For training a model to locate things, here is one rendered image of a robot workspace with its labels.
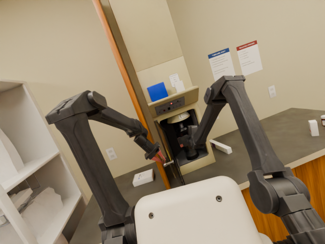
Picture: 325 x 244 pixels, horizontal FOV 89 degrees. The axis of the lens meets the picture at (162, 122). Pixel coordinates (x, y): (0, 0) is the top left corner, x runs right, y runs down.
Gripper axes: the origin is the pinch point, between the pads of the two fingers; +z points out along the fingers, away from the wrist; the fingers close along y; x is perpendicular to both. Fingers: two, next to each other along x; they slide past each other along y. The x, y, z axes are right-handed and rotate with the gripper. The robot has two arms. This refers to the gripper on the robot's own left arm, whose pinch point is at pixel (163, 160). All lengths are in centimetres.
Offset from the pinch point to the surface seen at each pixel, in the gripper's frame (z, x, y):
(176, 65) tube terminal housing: -30, -22, -46
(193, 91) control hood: -12.2, -11.7, -40.8
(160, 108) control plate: -18.6, -15.0, -19.7
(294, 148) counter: 57, 0, -61
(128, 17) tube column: -69, -22, -44
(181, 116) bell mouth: -3.1, -23.8, -26.1
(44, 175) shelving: -41, -67, 93
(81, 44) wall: -93, -66, -13
